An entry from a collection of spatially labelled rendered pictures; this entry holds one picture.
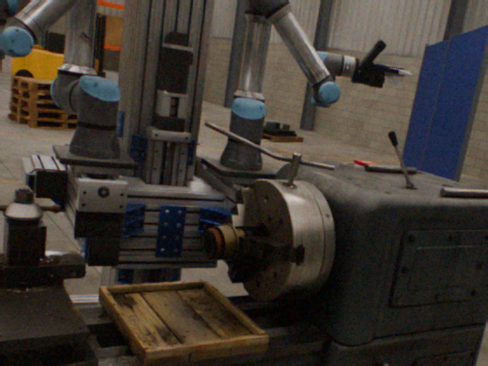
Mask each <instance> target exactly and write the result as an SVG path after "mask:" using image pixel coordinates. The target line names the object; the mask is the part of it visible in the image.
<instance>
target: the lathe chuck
mask: <svg viewBox="0 0 488 366"><path fill-rule="evenodd" d="M285 183H288V180H270V179H259V180H255V181H254V186H255V191H256V197H257V203H258V208H259V214H260V220H261V223H263V224H265V225H266V226H267V228H265V229H262V230H257V229H255V230H254V231H250V230H249V231H243V232H244V234H245V237H247V236H248V237H249V236H267V237H270V238H272V239H275V240H277V241H279V242H283V243H285V244H287V245H289V246H291V247H299V245H302V247H303V250H302V262H300V265H295V263H294V262H289V261H271V260H269V259H267V258H265V257H263V258H261V257H258V258H257V259H256V261H255V263H254V266H253V268H252V270H251V272H250V275H249V277H248V278H247V279H246V281H245V284H244V286H243V288H244V289H245V290H246V292H247V293H248V294H250V295H251V296H252V297H253V298H254V299H255V300H256V301H258V302H282V301H293V300H298V298H301V297H303V296H304V295H305V294H306V293H307V292H308V291H309V290H310V289H311V288H312V287H313V285H315V282H316V280H317V278H318V275H319V274H320V271H321V268H322V260H323V254H324V229H323V223H322V215H321V212H320V209H319V207H318V205H317V202H316V200H315V197H313V195H312V194H311V192H310V191H309V190H308V189H307V188H306V187H305V186H304V185H303V184H301V183H299V181H295V180H293V185H294V186H295V188H290V187H287V186H284V185H283V184H285ZM296 290H298V291H300V292H299V293H298V294H296V295H292V296H287V294H288V293H290V292H292V291H296Z"/></svg>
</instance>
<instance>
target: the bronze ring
mask: <svg viewBox="0 0 488 366"><path fill-rule="evenodd" d="M239 237H245V234H244V232H243V231H242V230H241V229H240V228H235V226H234V225H233V224H230V223H226V224H224V225H223V226H217V227H213V228H208V229H205V230H204V231H203V234H202V235H201V247H202V252H203V254H204V256H205V257H206V258H207V259H208V260H216V259H217V260H226V259H228V260H230V261H233V260H235V259H236V258H237V256H238V254H239V251H240V240H239Z"/></svg>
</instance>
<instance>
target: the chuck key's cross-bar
mask: <svg viewBox="0 0 488 366"><path fill-rule="evenodd" d="M205 126H207V127H209V128H211V129H213V130H215V131H216V132H221V133H223V135H225V136H227V137H229V138H230V139H234V140H236V141H239V142H241V143H242V144H244V145H246V146H250V147H252V148H254V150H256V151H258V152H260V153H263V154H266V155H267V156H269V157H271V158H274V159H277V160H282V161H287V162H292V161H293V160H292V158H289V157H284V156H279V155H277V154H275V153H272V152H270V151H268V150H266V148H263V147H261V146H258V145H256V144H255V143H252V142H250V141H247V140H245V139H243V138H241V137H239V136H237V135H235V133H231V132H229V131H227V130H225V129H223V128H221V127H219V126H217V125H214V124H211V123H209V122H207V121H206V123H205ZM300 164H302V165H307V166H311V167H317V168H321V169H326V170H332V171H334V170H335V167H334V165H328V164H323V163H319V162H313V161H308V160H304V159H301V162H300Z"/></svg>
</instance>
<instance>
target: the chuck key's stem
mask: <svg viewBox="0 0 488 366"><path fill-rule="evenodd" d="M301 159H302V154H301V153H299V152H293V156H292V160H293V161H292V162H291V163H290V168H289V170H288V183H287V186H291V187H292V185H293V180H294V178H295V177H296V174H297V173H298V170H299V166H300V162H301Z"/></svg>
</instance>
